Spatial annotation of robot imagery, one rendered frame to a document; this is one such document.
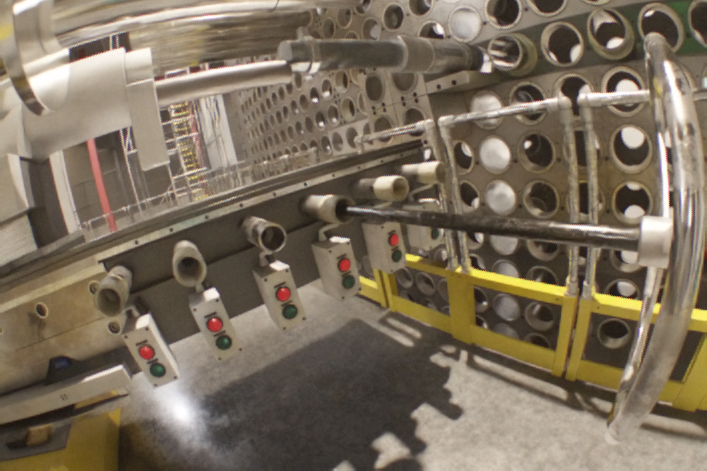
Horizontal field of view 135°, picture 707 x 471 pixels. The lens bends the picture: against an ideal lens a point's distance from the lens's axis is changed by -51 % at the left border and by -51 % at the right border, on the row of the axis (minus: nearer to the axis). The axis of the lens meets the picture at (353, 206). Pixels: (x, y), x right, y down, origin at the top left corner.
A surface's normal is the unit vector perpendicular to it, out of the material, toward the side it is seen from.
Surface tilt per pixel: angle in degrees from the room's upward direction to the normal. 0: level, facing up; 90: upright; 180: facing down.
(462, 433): 0
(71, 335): 90
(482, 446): 0
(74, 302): 90
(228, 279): 90
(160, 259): 90
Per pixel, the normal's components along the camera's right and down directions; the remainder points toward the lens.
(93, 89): 0.59, 0.18
